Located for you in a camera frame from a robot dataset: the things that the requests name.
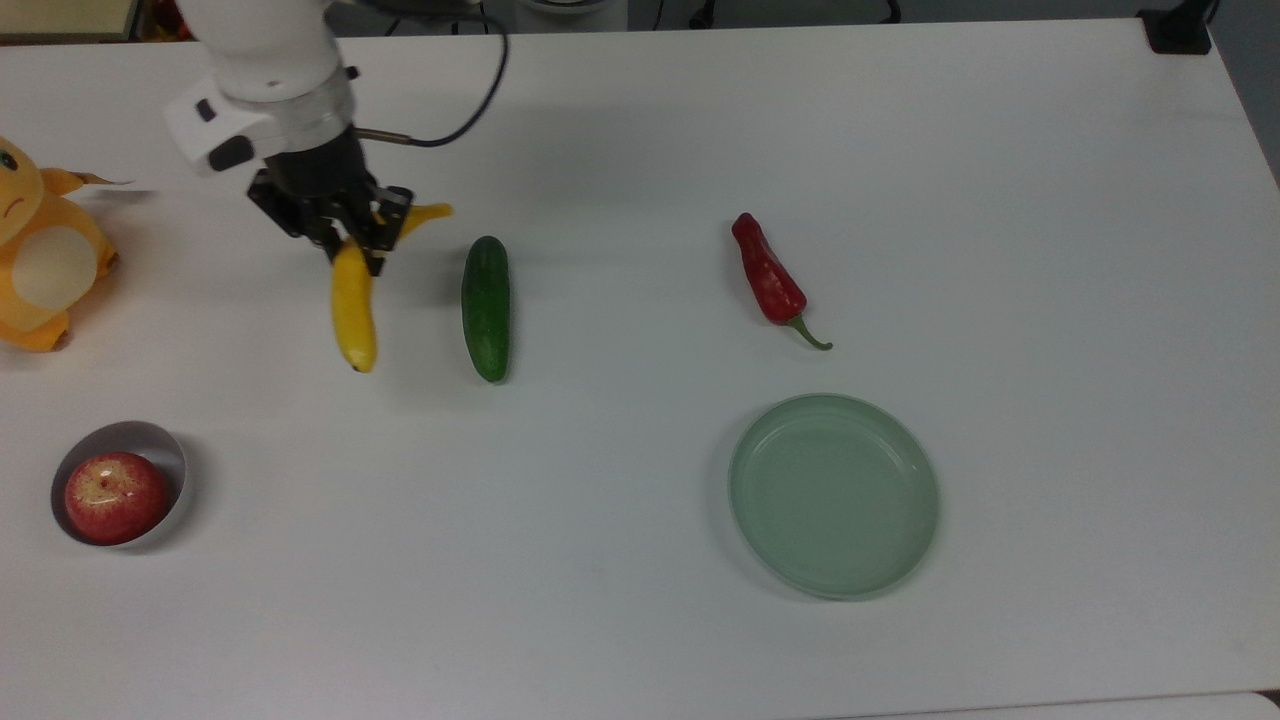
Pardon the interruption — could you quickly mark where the pale green plastic plate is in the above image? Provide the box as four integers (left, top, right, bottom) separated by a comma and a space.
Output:
728, 393, 941, 601

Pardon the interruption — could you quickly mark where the black stand clamp base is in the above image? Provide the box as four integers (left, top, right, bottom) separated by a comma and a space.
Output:
1140, 0, 1223, 56

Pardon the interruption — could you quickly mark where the yellow banana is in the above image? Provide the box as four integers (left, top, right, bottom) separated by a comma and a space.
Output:
331, 203, 454, 374

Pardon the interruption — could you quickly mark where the tan flat board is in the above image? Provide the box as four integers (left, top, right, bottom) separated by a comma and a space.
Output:
0, 0, 139, 43

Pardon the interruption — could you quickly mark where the red apple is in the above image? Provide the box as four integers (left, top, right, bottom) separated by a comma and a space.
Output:
65, 452, 170, 546

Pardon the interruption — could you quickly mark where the small grey bowl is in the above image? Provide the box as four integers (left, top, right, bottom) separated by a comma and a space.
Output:
50, 420, 189, 550

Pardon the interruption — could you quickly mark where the orange plush dinosaur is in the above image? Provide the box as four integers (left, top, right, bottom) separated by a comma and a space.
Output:
0, 135, 131, 353

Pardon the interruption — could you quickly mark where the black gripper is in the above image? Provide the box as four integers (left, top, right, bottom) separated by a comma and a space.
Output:
248, 125, 413, 276

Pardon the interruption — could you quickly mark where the red chili pepper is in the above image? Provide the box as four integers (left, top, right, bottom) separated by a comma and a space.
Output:
731, 212, 834, 352

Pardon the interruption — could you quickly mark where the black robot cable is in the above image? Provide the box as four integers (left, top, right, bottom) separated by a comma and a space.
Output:
355, 0, 512, 149

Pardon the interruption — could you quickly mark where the green cucumber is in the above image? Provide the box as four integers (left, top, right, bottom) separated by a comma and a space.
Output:
461, 235, 512, 384

